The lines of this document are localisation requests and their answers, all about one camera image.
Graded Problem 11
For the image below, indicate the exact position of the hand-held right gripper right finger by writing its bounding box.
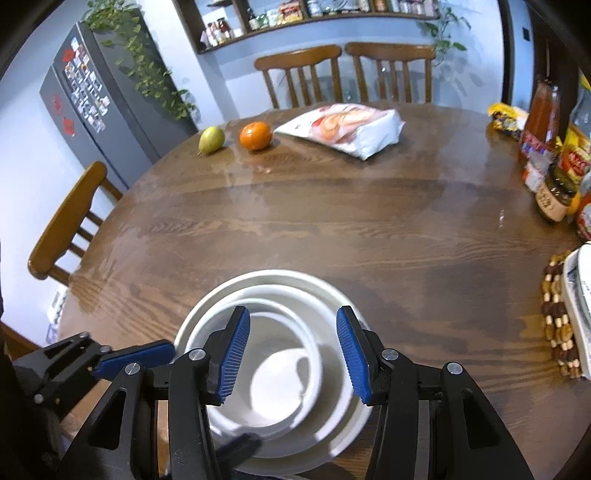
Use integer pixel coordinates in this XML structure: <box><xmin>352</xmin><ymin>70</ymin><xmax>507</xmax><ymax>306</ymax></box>
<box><xmin>335</xmin><ymin>305</ymin><xmax>536</xmax><ymax>480</ymax></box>

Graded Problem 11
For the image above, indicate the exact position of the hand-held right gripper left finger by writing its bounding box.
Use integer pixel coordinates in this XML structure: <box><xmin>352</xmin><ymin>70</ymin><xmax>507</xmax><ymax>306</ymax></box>
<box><xmin>58</xmin><ymin>305</ymin><xmax>252</xmax><ymax>480</ymax></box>

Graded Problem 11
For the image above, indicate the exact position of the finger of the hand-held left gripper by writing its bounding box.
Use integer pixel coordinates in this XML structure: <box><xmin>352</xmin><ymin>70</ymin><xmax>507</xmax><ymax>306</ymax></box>
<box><xmin>13</xmin><ymin>331</ymin><xmax>112</xmax><ymax>409</ymax></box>
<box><xmin>90</xmin><ymin>340</ymin><xmax>177</xmax><ymax>380</ymax></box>

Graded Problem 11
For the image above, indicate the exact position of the white ribbed ramekin bowl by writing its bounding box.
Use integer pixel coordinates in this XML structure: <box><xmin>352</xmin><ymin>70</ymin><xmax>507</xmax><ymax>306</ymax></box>
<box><xmin>210</xmin><ymin>299</ymin><xmax>324</xmax><ymax>428</ymax></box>

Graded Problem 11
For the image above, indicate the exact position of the large grey bowl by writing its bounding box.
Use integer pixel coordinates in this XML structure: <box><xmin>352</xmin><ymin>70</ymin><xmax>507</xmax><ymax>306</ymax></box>
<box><xmin>173</xmin><ymin>269</ymin><xmax>377</xmax><ymax>476</ymax></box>

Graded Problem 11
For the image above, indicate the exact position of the wooden chair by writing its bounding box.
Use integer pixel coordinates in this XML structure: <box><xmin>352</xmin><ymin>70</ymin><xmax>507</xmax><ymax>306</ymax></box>
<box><xmin>345</xmin><ymin>41</ymin><xmax>437</xmax><ymax>103</ymax></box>
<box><xmin>254</xmin><ymin>45</ymin><xmax>342</xmax><ymax>110</ymax></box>
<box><xmin>28</xmin><ymin>161</ymin><xmax>125</xmax><ymax>282</ymax></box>

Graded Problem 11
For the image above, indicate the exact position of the wooden beaded trivet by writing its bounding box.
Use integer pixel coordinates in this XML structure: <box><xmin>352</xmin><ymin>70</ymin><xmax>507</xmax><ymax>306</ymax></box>
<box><xmin>541</xmin><ymin>251</ymin><xmax>583</xmax><ymax>379</ymax></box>

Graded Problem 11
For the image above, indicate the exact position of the grey fridge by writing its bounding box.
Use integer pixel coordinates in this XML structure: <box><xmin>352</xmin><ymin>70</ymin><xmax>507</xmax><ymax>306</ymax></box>
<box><xmin>39</xmin><ymin>21</ymin><xmax>199</xmax><ymax>192</ymax></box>

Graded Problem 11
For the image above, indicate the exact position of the green pear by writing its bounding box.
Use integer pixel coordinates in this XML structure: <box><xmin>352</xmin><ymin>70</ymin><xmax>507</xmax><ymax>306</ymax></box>
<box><xmin>198</xmin><ymin>126</ymin><xmax>226</xmax><ymax>157</ymax></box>

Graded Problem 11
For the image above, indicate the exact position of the orange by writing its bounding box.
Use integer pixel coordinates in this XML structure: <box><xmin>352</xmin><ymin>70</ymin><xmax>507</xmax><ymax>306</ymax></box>
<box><xmin>239</xmin><ymin>121</ymin><xmax>272</xmax><ymax>151</ymax></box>

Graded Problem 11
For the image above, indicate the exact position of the white snack bag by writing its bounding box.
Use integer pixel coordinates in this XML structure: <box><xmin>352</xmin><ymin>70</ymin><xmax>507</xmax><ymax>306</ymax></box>
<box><xmin>273</xmin><ymin>103</ymin><xmax>406</xmax><ymax>161</ymax></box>

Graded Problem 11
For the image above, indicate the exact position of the white oval dish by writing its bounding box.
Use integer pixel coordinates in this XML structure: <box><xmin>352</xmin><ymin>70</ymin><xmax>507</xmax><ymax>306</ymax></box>
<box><xmin>561</xmin><ymin>242</ymin><xmax>591</xmax><ymax>384</ymax></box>

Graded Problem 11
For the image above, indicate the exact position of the brown sauce jar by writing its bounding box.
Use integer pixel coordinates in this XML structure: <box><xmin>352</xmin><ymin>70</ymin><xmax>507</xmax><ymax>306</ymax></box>
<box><xmin>534</xmin><ymin>164</ymin><xmax>580</xmax><ymax>223</ymax></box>

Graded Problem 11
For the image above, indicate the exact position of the group of fridge magnets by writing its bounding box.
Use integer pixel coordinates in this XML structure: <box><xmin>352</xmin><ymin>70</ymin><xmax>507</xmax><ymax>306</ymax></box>
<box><xmin>51</xmin><ymin>37</ymin><xmax>112</xmax><ymax>134</ymax></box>

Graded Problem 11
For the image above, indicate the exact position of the yellow snack packet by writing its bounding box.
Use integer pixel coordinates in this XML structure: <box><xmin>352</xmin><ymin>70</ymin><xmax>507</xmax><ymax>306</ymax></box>
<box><xmin>488</xmin><ymin>102</ymin><xmax>529</xmax><ymax>139</ymax></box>

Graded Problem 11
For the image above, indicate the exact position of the trailing green vine plant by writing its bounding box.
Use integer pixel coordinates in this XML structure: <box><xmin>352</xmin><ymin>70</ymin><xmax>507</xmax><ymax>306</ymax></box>
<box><xmin>85</xmin><ymin>0</ymin><xmax>199</xmax><ymax>123</ymax></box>
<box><xmin>420</xmin><ymin>4</ymin><xmax>472</xmax><ymax>56</ymax></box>

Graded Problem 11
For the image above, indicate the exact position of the red sauce bottle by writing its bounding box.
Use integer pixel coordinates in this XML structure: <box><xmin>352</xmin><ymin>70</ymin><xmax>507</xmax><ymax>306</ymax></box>
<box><xmin>518</xmin><ymin>79</ymin><xmax>561</xmax><ymax>183</ymax></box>

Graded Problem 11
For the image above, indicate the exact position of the yellow-capped oil bottle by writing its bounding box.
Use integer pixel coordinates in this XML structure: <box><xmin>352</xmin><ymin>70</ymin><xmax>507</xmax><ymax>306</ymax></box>
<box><xmin>556</xmin><ymin>69</ymin><xmax>591</xmax><ymax>185</ymax></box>

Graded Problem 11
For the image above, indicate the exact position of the row of spice jars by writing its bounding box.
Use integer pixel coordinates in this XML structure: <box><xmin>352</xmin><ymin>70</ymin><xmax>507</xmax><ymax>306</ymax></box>
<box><xmin>305</xmin><ymin>0</ymin><xmax>437</xmax><ymax>17</ymax></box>

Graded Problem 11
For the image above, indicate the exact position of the dark wooden door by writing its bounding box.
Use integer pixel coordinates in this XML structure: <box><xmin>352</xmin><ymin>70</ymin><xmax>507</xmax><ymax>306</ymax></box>
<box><xmin>499</xmin><ymin>0</ymin><xmax>583</xmax><ymax>112</ymax></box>

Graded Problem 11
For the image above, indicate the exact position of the dark wooden wall shelf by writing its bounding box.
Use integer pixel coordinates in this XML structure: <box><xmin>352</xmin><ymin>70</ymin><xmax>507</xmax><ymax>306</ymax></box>
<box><xmin>173</xmin><ymin>0</ymin><xmax>441</xmax><ymax>55</ymax></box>

